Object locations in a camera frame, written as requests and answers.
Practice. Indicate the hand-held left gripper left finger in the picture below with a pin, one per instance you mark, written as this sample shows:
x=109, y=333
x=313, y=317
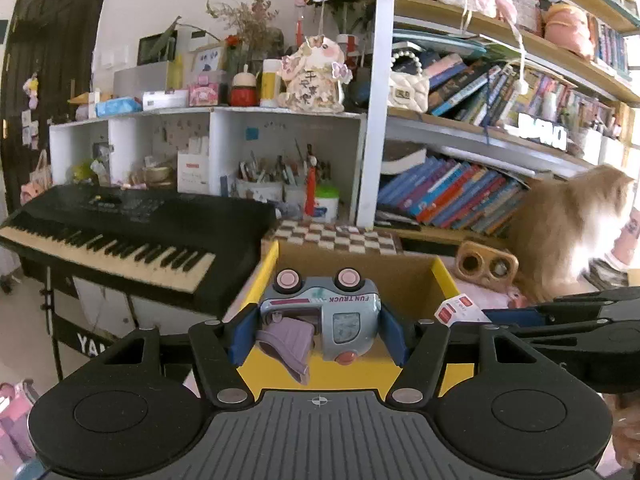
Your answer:
x=243, y=335

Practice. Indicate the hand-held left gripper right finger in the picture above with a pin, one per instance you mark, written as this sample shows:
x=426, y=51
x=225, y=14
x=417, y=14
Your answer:
x=395, y=337

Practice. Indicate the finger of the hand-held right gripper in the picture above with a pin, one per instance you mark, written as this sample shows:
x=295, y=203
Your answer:
x=515, y=317
x=590, y=332

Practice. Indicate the light blue toy truck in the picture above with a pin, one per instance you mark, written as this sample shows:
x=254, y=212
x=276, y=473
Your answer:
x=345, y=320

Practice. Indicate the small white red box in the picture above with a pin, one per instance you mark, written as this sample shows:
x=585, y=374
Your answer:
x=462, y=310

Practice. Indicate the yellow cardboard box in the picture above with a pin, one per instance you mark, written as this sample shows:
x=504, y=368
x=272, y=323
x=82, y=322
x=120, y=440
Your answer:
x=360, y=377

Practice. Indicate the person's right hand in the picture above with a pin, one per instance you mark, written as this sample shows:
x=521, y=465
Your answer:
x=627, y=430

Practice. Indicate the wooden retro radio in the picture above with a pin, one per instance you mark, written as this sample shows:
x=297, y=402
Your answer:
x=487, y=262

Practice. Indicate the stack of papers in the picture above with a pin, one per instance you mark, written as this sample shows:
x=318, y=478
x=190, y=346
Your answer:
x=607, y=272

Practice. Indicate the pink printed container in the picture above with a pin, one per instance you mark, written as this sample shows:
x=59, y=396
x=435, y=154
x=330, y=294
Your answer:
x=629, y=245

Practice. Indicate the fluffy cream cat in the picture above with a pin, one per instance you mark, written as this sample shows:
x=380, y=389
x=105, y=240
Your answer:
x=560, y=230

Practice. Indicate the checkered chessboard box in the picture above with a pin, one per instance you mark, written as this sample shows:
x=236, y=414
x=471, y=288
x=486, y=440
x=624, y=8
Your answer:
x=340, y=237

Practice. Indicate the row of blue red books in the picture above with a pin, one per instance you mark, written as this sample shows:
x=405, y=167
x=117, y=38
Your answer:
x=450, y=195

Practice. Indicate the white pen holder cup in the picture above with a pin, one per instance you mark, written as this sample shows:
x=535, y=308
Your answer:
x=257, y=191

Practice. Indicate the green lid jar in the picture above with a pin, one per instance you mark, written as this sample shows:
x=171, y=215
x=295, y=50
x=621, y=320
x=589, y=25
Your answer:
x=327, y=207

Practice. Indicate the black keyboard stand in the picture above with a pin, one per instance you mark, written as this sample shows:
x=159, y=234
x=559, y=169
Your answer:
x=90, y=342

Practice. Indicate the red tassel ornament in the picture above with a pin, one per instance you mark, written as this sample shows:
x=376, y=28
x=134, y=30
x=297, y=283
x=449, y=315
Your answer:
x=311, y=185

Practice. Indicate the white red label box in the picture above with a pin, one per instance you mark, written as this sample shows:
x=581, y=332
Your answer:
x=192, y=177

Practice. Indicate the black electronic keyboard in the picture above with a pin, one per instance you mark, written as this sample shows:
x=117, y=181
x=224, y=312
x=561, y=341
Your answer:
x=125, y=210

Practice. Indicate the white letter light box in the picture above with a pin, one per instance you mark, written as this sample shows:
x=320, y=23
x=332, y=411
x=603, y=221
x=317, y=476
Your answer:
x=542, y=135

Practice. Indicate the white cubby shelf unit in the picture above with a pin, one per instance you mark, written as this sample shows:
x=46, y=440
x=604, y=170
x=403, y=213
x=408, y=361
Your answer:
x=215, y=130

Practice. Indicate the row of mixed paperback books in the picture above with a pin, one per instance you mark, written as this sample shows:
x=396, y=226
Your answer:
x=480, y=90

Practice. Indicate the pink fabric item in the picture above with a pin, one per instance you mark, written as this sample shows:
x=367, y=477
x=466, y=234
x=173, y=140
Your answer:
x=15, y=410

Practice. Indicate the red round doll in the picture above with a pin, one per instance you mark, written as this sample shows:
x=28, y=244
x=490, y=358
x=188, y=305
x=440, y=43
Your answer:
x=244, y=92

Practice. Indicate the pink cartoon box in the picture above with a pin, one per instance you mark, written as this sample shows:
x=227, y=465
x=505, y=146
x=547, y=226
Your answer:
x=202, y=94

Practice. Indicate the white quilted handbag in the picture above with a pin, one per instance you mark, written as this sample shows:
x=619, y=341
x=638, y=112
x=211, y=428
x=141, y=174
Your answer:
x=407, y=92

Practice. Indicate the white flat box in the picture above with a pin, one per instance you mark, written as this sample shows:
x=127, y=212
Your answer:
x=162, y=101

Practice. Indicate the yellow white bottle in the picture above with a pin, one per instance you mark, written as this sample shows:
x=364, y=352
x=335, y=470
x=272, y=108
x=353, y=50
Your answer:
x=271, y=85

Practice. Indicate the pink hanging bag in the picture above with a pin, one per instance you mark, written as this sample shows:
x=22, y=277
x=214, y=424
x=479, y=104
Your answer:
x=35, y=185

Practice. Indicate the blue tissue pack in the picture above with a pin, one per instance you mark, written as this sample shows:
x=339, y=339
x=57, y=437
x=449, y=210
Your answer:
x=117, y=106

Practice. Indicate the ceramic lucky cat figurine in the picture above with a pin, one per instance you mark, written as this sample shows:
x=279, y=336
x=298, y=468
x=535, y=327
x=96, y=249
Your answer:
x=312, y=80

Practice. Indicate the grey storage box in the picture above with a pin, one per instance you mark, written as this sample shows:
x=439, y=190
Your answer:
x=135, y=80

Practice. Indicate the white wooden bookshelf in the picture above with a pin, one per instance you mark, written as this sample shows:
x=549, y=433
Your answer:
x=382, y=60

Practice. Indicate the pink round plush toy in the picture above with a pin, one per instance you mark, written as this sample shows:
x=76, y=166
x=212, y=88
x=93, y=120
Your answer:
x=567, y=30

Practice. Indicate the dried flower bouquet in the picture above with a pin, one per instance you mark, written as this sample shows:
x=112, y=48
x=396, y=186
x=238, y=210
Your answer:
x=250, y=25

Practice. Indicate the dark wooden door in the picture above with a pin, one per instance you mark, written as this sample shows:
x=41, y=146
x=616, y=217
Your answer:
x=50, y=35

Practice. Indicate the small picture frame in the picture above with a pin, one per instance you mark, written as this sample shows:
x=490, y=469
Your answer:
x=207, y=60

